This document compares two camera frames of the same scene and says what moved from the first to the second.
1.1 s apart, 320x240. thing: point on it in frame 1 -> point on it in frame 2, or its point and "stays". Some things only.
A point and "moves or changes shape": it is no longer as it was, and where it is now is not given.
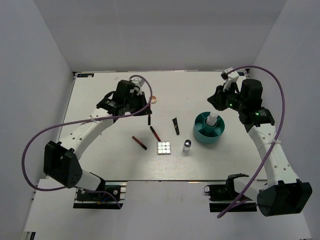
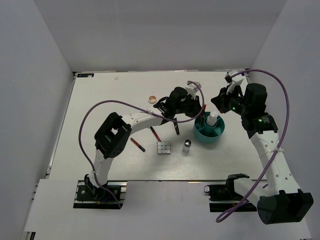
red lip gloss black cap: (139, 143) moves or changes shape
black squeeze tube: (175, 122) stays
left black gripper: (142, 98) -> (196, 107)
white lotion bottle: (211, 118) stays
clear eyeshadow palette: (163, 148) stays
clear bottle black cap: (186, 147) stays
